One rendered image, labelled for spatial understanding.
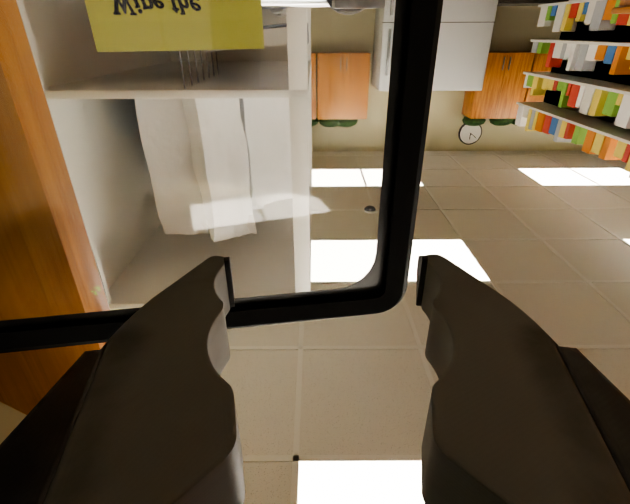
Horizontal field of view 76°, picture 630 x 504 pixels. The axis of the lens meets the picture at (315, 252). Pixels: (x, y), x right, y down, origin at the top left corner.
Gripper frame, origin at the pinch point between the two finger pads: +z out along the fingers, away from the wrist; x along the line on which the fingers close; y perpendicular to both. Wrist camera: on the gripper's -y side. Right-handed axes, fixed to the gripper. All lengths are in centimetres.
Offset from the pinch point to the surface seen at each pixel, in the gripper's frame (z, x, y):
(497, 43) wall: 532, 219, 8
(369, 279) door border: 11.5, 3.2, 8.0
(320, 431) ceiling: 98, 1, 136
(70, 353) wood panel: 13.3, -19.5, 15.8
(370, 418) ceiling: 104, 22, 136
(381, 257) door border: 11.6, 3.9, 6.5
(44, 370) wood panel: 13.3, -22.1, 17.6
